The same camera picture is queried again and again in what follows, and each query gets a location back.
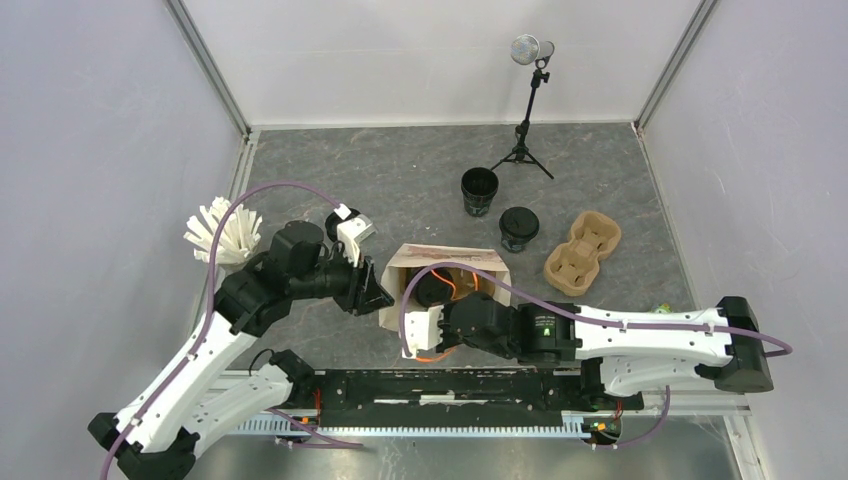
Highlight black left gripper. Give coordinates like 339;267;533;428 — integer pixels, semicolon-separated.
289;240;395;316

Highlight paper takeout bag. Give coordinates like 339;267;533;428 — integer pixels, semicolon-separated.
378;243;511;363

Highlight single black coffee cup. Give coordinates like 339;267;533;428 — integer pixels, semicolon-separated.
501;231;538;253

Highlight black cup lid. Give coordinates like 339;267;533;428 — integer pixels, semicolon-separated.
412;267;456;308
499;206;540;240

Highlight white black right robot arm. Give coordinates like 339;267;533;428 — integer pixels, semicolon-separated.
433;293;774;408

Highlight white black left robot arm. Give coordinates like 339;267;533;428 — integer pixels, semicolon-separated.
88;215;394;479

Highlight stack of black lids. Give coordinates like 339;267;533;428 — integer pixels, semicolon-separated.
324;209;361;243

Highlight stack of black cups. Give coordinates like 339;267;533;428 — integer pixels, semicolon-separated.
460;167;499;217

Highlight white straws in cup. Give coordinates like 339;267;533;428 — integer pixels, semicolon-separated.
183;197;263;268

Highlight microphone on black tripod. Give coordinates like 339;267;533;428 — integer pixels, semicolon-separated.
490;34;555;180

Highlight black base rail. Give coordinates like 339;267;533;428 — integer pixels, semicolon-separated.
152;367;750;439

